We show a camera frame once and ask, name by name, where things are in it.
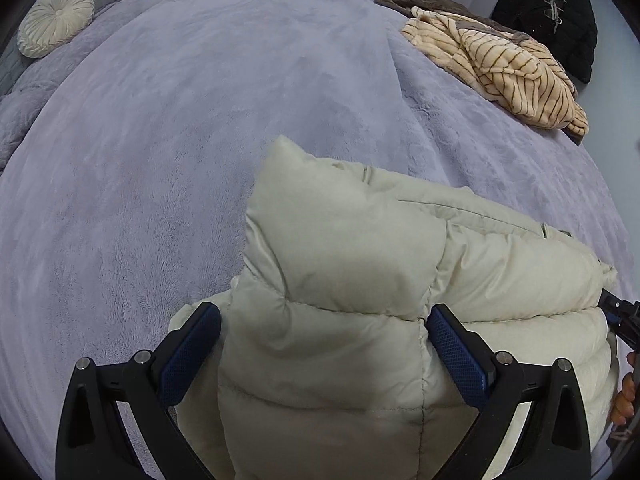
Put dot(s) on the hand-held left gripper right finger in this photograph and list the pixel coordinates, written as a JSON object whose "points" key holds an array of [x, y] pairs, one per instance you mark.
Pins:
{"points": [[457, 355]]}

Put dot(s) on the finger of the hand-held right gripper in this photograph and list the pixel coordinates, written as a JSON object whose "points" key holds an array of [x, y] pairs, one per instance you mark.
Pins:
{"points": [[622, 317]]}

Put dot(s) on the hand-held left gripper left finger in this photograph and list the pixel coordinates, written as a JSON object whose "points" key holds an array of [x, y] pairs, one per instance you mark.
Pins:
{"points": [[192, 355]]}

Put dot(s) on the pale green puffer jacket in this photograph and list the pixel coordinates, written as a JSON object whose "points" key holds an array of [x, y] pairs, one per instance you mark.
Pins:
{"points": [[350, 260]]}

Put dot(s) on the person's right hand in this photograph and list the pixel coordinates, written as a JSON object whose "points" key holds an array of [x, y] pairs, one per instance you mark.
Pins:
{"points": [[622, 402]]}

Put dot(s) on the purple plush blanket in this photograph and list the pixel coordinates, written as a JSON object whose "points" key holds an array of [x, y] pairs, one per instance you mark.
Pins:
{"points": [[200, 135]]}

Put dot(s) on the beige striped fleece garment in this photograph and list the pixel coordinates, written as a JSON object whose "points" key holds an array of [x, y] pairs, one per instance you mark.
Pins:
{"points": [[520, 80]]}

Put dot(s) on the black hanging coat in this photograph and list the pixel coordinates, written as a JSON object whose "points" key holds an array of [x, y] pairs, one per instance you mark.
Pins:
{"points": [[550, 20]]}

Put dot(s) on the brown fleece garment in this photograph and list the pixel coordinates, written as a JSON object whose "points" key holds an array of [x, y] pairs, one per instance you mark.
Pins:
{"points": [[425, 0]]}

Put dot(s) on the round cream pleated cushion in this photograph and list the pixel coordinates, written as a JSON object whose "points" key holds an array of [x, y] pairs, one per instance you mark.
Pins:
{"points": [[55, 20]]}

